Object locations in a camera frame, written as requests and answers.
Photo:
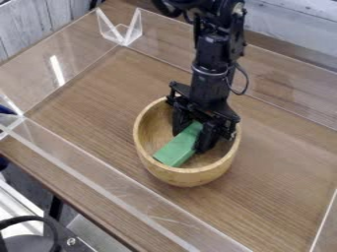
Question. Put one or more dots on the brown wooden bowl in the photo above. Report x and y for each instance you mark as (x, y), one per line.
(152, 134)

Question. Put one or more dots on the green rectangular block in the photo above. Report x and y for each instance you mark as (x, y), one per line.
(181, 147)

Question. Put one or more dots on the metal plate with screw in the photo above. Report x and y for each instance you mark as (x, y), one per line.
(70, 242)

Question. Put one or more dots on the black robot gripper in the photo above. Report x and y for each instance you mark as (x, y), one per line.
(203, 102)

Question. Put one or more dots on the black table leg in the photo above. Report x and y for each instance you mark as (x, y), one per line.
(56, 208)

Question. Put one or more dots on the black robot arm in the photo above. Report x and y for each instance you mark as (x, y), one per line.
(219, 21)

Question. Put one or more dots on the clear acrylic front wall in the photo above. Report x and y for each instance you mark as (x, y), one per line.
(148, 222)

